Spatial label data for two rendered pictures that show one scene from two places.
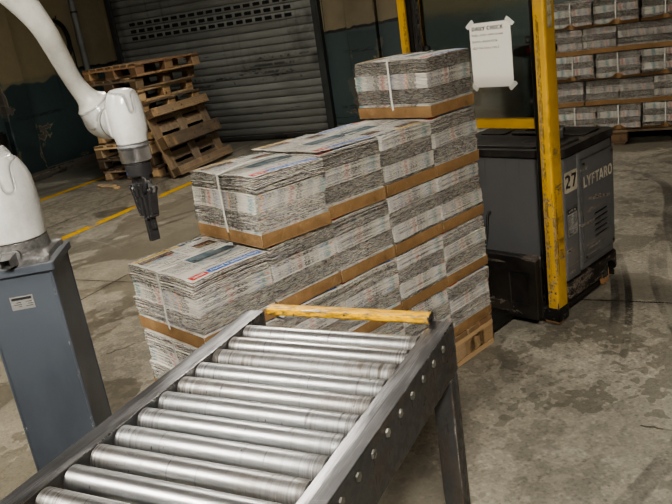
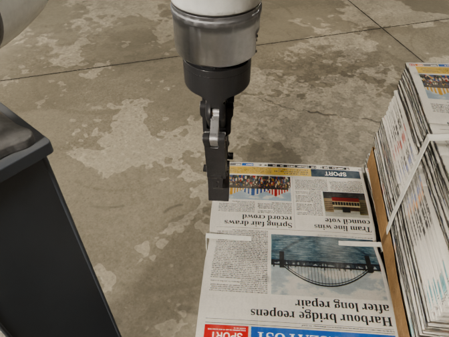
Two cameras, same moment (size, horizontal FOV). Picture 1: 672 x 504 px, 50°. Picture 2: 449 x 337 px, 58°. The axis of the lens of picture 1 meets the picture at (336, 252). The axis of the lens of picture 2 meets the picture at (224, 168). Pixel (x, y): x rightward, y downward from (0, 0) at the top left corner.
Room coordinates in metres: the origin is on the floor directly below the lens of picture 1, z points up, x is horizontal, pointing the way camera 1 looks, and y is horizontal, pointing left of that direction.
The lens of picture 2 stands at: (1.83, 0.23, 1.38)
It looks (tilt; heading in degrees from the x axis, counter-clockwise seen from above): 45 degrees down; 46
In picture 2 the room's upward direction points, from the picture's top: straight up
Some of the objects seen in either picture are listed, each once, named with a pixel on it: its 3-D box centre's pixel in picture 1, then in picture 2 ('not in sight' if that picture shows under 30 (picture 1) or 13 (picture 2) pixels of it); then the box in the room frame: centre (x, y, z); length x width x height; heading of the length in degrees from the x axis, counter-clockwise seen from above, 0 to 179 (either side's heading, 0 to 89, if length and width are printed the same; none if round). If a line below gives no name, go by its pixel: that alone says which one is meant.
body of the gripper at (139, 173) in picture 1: (140, 177); (217, 87); (2.10, 0.53, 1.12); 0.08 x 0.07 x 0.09; 43
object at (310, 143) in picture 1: (311, 143); not in sight; (2.59, 0.03, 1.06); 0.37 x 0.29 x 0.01; 40
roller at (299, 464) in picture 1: (218, 453); not in sight; (1.13, 0.26, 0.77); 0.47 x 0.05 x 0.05; 62
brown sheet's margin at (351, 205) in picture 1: (321, 198); not in sight; (2.58, 0.02, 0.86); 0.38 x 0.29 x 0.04; 40
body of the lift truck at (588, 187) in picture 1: (528, 212); not in sight; (3.52, -1.00, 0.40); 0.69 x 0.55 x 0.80; 43
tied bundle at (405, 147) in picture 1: (372, 156); not in sight; (2.78, -0.20, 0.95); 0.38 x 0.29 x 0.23; 42
